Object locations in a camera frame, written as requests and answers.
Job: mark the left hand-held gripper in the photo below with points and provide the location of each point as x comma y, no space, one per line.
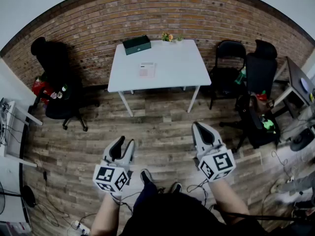
109,177

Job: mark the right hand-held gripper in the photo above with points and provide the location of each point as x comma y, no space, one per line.
219,163

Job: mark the person's left forearm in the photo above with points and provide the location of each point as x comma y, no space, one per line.
104,215

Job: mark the person's right forearm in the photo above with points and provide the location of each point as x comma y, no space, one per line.
229,200

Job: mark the person's right shoe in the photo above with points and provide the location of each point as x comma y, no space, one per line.
176,187

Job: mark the bright green cloth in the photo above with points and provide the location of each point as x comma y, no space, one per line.
268,125

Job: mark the black folding chair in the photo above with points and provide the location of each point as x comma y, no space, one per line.
229,75

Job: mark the green bottle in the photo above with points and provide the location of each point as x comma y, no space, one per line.
240,77

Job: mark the red packet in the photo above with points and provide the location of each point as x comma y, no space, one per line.
261,96

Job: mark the white table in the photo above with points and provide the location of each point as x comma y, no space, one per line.
172,65

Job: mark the person's black clothing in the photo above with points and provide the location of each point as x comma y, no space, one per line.
177,215

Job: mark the white power strip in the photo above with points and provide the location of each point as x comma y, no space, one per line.
81,227

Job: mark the black high-back office chair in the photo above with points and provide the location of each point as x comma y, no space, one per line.
261,70

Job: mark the grey round machine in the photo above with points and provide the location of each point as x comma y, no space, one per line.
301,140

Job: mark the red bag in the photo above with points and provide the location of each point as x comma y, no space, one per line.
40,88

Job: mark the black round stand base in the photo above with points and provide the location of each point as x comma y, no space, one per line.
29,196

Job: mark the small green potted plant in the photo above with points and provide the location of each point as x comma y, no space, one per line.
179,38

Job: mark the dark green box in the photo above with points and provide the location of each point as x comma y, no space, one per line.
136,45

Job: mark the small orange flower decoration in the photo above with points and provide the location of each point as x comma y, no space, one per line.
166,37

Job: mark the dark desk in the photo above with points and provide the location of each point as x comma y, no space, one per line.
296,75

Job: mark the white desk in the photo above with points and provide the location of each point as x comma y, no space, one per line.
9,131

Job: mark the white plate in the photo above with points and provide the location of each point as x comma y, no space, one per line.
305,85

